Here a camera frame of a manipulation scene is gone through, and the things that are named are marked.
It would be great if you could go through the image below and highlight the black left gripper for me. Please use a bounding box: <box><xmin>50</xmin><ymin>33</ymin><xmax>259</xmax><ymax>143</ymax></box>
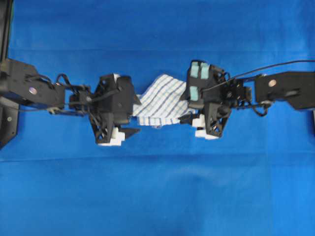
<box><xmin>89</xmin><ymin>74</ymin><xmax>142</xmax><ymax>147</ymax></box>

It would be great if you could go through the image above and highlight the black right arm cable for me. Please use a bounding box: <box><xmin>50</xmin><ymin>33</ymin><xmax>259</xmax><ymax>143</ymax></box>
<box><xmin>200</xmin><ymin>59</ymin><xmax>315</xmax><ymax>94</ymax></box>

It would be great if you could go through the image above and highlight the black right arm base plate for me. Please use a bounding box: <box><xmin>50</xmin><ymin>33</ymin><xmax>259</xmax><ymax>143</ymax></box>
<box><xmin>312</xmin><ymin>110</ymin><xmax>315</xmax><ymax>134</ymax></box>

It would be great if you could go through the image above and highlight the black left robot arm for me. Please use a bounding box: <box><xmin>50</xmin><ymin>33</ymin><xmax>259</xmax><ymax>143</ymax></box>
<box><xmin>0</xmin><ymin>59</ymin><xmax>141</xmax><ymax>147</ymax></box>

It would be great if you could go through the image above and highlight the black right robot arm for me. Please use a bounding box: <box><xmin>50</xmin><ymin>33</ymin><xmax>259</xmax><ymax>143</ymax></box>
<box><xmin>179</xmin><ymin>60</ymin><xmax>315</xmax><ymax>140</ymax></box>

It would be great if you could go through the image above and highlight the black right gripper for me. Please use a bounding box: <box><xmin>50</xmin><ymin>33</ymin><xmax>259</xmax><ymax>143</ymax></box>
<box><xmin>178</xmin><ymin>60</ymin><xmax>231</xmax><ymax>140</ymax></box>

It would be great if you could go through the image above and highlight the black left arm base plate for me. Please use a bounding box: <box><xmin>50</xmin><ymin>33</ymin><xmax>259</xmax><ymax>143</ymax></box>
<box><xmin>0</xmin><ymin>106</ymin><xmax>19</xmax><ymax>149</ymax></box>

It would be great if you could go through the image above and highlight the white blue striped towel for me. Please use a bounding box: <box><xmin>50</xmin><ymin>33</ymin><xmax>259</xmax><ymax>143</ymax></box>
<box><xmin>132</xmin><ymin>74</ymin><xmax>196</xmax><ymax>127</ymax></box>

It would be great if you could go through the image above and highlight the blue table cloth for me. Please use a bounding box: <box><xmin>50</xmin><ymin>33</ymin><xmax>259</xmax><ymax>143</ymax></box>
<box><xmin>0</xmin><ymin>0</ymin><xmax>315</xmax><ymax>236</ymax></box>

